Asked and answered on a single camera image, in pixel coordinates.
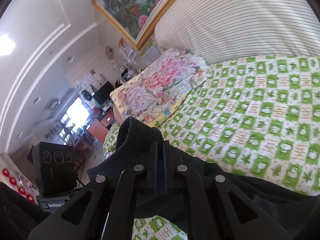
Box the striped white mattress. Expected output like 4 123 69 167
155 0 319 64

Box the orange cabinet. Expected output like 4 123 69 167
87 110 116 142

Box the floral folded quilt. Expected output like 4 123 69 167
110 48 210 127

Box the gold framed floral painting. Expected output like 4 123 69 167
92 0 176 50

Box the black camera box left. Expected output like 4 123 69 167
33 142 77 197

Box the green frog patterned bedsheet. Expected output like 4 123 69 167
103 55 320 240

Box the black monitor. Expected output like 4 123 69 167
93 81 114 105

